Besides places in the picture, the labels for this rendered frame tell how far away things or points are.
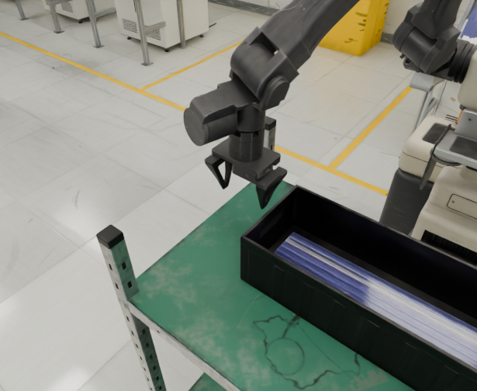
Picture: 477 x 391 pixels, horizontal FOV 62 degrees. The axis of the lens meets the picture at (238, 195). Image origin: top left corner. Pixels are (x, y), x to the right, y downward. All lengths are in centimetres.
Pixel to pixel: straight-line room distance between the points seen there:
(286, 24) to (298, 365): 48
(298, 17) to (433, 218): 77
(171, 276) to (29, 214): 183
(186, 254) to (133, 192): 168
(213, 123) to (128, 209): 180
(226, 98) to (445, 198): 76
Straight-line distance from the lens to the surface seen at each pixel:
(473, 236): 118
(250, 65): 55
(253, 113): 59
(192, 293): 72
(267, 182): 63
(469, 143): 104
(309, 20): 55
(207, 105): 55
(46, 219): 243
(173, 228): 217
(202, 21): 458
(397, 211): 159
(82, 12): 538
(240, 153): 63
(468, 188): 116
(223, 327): 68
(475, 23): 259
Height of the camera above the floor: 153
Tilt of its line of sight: 41 degrees down
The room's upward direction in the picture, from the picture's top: straight up
